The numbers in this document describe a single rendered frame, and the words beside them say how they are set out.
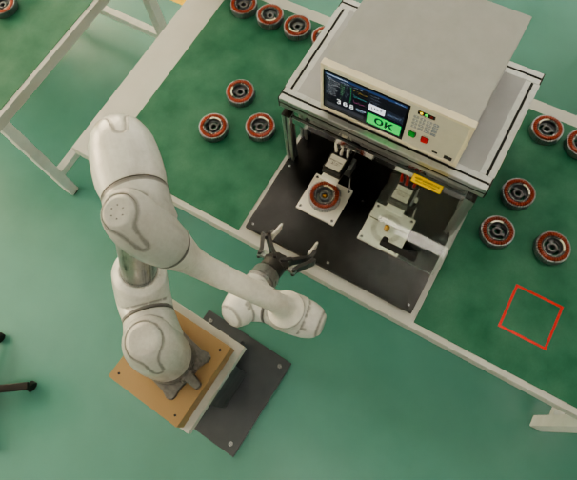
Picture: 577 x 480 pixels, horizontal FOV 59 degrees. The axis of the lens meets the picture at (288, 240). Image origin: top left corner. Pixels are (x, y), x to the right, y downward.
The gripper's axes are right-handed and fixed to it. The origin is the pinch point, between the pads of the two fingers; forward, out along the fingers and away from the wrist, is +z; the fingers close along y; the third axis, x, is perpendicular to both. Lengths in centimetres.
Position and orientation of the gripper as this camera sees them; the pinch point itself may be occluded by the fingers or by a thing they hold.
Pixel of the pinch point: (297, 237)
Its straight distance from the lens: 170.0
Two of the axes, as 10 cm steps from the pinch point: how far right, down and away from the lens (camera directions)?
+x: 1.9, -7.1, -6.8
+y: 8.7, 4.5, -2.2
